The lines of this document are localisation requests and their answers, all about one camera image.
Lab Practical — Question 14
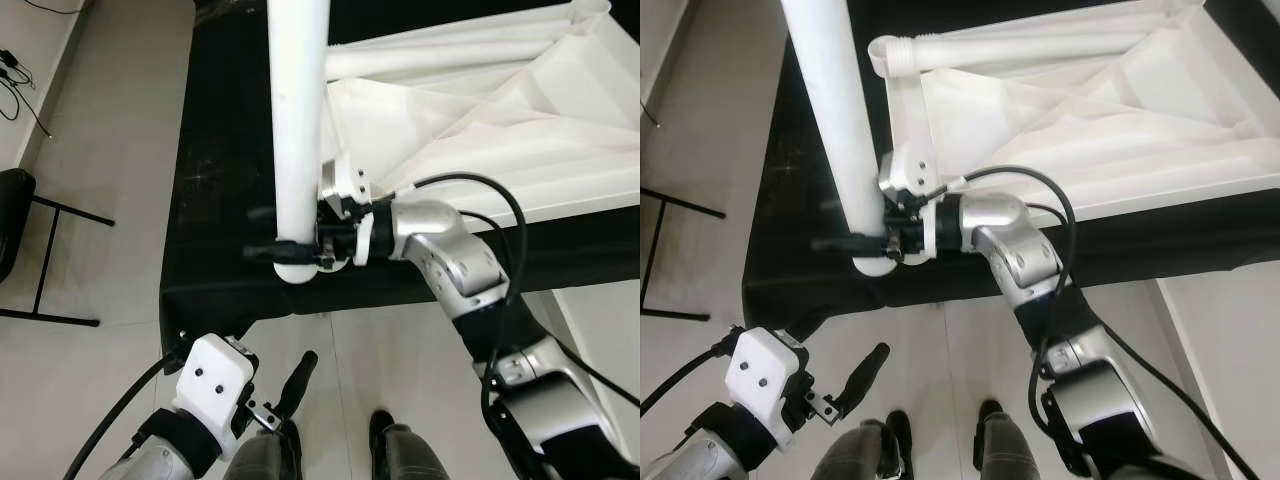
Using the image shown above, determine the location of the white plastic table leg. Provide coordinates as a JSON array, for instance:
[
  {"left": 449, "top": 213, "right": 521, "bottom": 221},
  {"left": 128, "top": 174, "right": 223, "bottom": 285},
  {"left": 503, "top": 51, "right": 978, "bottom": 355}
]
[
  {"left": 325, "top": 30, "right": 583, "bottom": 83},
  {"left": 780, "top": 0, "right": 888, "bottom": 266},
  {"left": 267, "top": 0, "right": 333, "bottom": 271},
  {"left": 868, "top": 30, "right": 1153, "bottom": 81}
]

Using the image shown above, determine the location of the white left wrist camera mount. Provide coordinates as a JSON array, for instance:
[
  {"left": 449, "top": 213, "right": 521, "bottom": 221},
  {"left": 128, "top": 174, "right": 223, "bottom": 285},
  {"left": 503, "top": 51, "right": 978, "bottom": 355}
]
[
  {"left": 725, "top": 327, "right": 809, "bottom": 441},
  {"left": 172, "top": 335, "right": 257, "bottom": 447}
]

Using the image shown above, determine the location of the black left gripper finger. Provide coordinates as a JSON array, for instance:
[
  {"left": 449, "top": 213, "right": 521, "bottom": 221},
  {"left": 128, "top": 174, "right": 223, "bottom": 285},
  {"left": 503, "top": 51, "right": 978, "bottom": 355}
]
[
  {"left": 275, "top": 350, "right": 319, "bottom": 423},
  {"left": 838, "top": 343, "right": 891, "bottom": 418}
]

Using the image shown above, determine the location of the black folding chair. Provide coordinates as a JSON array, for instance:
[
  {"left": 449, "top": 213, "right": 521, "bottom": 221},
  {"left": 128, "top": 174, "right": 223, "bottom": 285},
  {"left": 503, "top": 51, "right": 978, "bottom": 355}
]
[
  {"left": 0, "top": 168, "right": 116, "bottom": 329},
  {"left": 640, "top": 190, "right": 728, "bottom": 323}
]

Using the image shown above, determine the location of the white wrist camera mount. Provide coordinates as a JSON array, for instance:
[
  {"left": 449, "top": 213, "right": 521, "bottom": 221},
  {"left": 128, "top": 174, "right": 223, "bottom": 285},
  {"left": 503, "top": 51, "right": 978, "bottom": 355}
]
[
  {"left": 725, "top": 327, "right": 809, "bottom": 441},
  {"left": 878, "top": 143, "right": 943, "bottom": 264},
  {"left": 318, "top": 150, "right": 377, "bottom": 267},
  {"left": 172, "top": 335, "right": 257, "bottom": 447}
]

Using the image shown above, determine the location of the black tablecloth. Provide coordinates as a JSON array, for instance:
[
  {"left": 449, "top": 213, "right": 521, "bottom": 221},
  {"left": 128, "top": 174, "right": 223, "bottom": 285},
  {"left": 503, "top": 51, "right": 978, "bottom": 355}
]
[
  {"left": 742, "top": 0, "right": 1280, "bottom": 333},
  {"left": 160, "top": 0, "right": 641, "bottom": 373}
]

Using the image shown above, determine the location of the white plastic table top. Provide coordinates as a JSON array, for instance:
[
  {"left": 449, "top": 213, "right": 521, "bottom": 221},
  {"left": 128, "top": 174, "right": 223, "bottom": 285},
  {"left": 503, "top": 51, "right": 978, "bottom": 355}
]
[
  {"left": 852, "top": 0, "right": 1280, "bottom": 279},
  {"left": 275, "top": 0, "right": 641, "bottom": 286}
]

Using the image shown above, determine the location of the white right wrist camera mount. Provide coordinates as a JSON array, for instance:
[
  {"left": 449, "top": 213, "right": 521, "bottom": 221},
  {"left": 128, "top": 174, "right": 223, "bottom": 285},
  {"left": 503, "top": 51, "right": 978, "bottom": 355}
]
[
  {"left": 878, "top": 143, "right": 943, "bottom": 264},
  {"left": 318, "top": 150, "right": 377, "bottom": 267}
]

